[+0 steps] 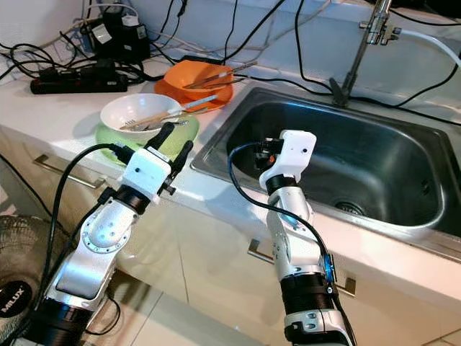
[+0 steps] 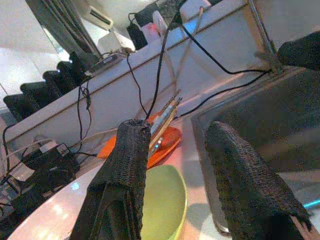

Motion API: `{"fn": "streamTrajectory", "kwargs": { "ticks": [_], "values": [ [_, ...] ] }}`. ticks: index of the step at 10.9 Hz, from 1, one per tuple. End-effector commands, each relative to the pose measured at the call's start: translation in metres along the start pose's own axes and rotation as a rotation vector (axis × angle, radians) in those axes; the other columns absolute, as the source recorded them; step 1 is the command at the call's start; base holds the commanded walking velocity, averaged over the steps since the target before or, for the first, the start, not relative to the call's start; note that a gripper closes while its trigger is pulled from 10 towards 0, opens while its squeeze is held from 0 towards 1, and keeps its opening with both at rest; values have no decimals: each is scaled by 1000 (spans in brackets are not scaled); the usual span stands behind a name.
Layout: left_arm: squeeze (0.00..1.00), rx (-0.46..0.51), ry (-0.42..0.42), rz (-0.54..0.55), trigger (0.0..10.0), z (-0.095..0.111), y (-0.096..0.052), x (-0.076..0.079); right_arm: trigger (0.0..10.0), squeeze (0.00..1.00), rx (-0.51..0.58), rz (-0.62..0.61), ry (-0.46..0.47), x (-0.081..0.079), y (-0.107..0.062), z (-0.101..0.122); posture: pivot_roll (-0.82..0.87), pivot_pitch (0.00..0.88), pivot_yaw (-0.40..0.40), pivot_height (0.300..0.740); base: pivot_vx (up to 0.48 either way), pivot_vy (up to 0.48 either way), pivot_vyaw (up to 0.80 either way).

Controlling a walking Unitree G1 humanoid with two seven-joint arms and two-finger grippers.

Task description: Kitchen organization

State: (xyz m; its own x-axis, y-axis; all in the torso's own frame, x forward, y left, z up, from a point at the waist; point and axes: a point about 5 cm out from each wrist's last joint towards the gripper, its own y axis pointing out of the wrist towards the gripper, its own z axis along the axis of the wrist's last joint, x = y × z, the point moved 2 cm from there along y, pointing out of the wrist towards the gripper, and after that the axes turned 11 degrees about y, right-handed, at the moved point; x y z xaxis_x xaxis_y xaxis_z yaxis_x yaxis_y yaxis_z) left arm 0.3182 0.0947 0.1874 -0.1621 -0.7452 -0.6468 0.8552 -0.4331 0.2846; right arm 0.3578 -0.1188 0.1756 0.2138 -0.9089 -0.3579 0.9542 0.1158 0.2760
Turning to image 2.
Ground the light green plate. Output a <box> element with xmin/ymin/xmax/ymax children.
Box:
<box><xmin>141</xmin><ymin>164</ymin><xmax>188</xmax><ymax>240</ymax></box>

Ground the black ribbed object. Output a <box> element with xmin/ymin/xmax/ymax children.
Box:
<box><xmin>3</xmin><ymin>51</ymin><xmax>87</xmax><ymax>123</ymax></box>

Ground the orange round plate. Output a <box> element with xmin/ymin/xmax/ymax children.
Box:
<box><xmin>96</xmin><ymin>134</ymin><xmax>182</xmax><ymax>170</ymax></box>

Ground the black power brick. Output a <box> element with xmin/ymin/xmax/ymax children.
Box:
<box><xmin>126</xmin><ymin>12</ymin><xmax>148</xmax><ymax>51</ymax></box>

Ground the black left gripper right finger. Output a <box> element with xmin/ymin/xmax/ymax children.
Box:
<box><xmin>204</xmin><ymin>121</ymin><xmax>313</xmax><ymax>240</ymax></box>

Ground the metal spoon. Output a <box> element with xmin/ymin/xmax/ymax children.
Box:
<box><xmin>149</xmin><ymin>136</ymin><xmax>166</xmax><ymax>153</ymax></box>

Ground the black power adapter box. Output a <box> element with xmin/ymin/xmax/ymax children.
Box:
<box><xmin>23</xmin><ymin>143</ymin><xmax>81</xmax><ymax>187</ymax></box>

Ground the black power strip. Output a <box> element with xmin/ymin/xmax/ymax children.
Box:
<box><xmin>7</xmin><ymin>174</ymin><xmax>76</xmax><ymax>221</ymax></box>

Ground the stainless steel sink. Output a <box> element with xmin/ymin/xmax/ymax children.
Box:
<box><xmin>191</xmin><ymin>66</ymin><xmax>320</xmax><ymax>236</ymax></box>

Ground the orange bowl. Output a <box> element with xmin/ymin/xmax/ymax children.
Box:
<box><xmin>146</xmin><ymin>112</ymin><xmax>183</xmax><ymax>151</ymax></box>

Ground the thin black power cable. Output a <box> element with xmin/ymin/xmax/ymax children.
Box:
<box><xmin>126</xmin><ymin>53</ymin><xmax>149</xmax><ymax>118</ymax></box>

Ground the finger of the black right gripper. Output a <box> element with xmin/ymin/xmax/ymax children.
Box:
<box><xmin>277</xmin><ymin>31</ymin><xmax>320</xmax><ymax>71</ymax></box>

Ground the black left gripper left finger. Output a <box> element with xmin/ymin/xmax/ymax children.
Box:
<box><xmin>70</xmin><ymin>119</ymin><xmax>153</xmax><ymax>240</ymax></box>

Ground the knotted black power cable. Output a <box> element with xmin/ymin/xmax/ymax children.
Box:
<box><xmin>76</xmin><ymin>81</ymin><xmax>92</xmax><ymax>153</ymax></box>

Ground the white power plug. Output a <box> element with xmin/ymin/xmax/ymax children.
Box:
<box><xmin>33</xmin><ymin>136</ymin><xmax>59</xmax><ymax>154</ymax></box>

